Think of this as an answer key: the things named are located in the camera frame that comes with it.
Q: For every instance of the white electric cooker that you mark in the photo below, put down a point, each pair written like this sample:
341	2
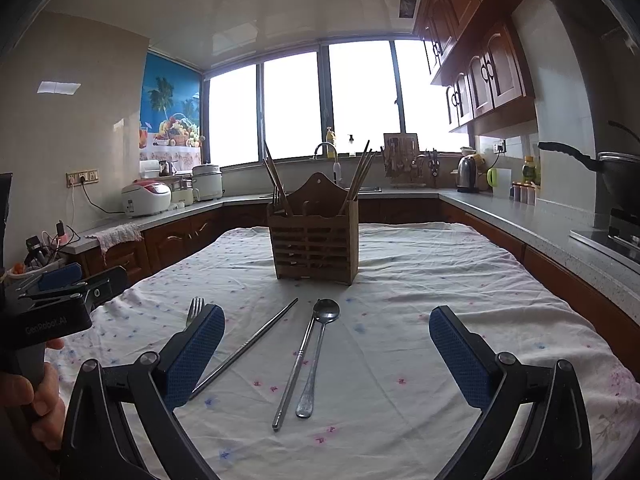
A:
207	182

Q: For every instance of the white plastic container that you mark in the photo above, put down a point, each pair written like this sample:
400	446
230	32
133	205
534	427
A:
505	184

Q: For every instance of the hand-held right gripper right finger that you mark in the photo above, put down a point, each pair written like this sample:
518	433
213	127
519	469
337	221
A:
460	360

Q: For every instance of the metal chopstick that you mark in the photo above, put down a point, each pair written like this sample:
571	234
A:
250	345
295	372

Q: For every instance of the wooden wall cabinets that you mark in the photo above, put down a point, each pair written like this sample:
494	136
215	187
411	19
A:
490	70

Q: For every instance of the metal spoon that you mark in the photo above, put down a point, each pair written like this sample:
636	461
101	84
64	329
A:
327	310

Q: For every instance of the white floral tablecloth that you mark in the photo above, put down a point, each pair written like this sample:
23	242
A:
390	310

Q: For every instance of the white box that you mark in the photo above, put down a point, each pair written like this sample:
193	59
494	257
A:
149	170

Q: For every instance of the ceiling vent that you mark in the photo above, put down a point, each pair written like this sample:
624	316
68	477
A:
407	7

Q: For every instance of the kitchen faucet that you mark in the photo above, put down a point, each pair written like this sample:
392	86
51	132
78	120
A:
337	170

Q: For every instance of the triple wall power socket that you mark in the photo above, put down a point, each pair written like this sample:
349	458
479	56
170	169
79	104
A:
82	177

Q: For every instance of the person's left hand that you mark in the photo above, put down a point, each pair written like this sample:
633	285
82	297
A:
50	400

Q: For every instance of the white knitted cloth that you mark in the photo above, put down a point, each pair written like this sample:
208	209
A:
117	235

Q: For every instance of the wooden cutting board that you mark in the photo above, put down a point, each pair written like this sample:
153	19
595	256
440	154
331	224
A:
407	142

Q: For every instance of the metal fork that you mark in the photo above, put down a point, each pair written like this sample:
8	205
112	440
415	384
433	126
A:
195	310

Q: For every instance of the white and pink rice cooker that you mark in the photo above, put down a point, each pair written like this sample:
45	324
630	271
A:
145	197

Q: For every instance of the dark small kettle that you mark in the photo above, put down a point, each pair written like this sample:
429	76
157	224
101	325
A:
168	168

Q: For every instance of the fruit and palm wall poster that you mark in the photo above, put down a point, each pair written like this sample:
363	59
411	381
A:
170	105

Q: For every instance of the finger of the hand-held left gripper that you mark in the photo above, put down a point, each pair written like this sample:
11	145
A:
60	276
107	282

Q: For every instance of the wooden utensil holder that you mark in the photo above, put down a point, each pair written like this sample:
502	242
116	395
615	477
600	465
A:
312	245

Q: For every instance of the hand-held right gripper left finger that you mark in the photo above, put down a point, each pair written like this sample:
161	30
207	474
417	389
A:
195	355

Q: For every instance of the small white appliance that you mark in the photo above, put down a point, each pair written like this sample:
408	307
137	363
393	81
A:
181	194

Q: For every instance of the black wok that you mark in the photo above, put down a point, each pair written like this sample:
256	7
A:
620	180

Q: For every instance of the seasoning jar set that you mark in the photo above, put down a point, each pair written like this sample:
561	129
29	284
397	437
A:
522	194

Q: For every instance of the soap dispenser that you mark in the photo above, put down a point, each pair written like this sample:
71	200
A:
351	147

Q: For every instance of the green cup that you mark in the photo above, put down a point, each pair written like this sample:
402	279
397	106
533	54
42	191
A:
492	180

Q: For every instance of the steel electric kettle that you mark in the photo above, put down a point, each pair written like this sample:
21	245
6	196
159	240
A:
467	175

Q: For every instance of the yellow soap bottle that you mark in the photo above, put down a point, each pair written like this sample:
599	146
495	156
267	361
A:
330	137

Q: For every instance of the yellow green bottle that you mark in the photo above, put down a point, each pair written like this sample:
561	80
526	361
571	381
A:
530	170

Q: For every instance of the kitchen window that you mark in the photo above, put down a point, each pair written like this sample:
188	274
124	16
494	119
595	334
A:
290	110

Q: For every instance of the black panel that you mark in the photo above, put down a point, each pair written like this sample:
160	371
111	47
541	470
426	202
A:
5	220

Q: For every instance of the black gas stove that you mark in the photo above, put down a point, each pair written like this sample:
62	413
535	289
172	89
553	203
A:
610	240

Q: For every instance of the kitchen tool rack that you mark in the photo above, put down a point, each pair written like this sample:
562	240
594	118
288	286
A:
400	165

